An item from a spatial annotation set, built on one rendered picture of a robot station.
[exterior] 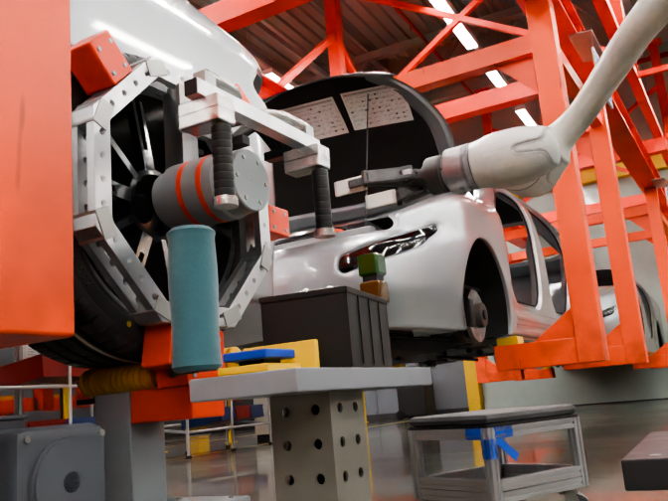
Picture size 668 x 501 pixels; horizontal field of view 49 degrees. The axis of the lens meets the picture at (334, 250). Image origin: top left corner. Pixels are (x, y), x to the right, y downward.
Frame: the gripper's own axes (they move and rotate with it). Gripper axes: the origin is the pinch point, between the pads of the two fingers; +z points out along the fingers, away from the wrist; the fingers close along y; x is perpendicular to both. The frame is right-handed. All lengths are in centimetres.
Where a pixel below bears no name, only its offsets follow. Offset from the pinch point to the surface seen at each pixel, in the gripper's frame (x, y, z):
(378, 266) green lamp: -19.1, -16.3, -11.0
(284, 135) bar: 12.8, -10.5, 9.7
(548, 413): -50, 95, -9
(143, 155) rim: 13.4, -20.7, 39.0
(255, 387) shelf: -39, -56, -11
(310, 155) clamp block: 10.3, -2.6, 8.5
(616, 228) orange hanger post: 87, 534, 19
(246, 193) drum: -0.4, -19.3, 14.1
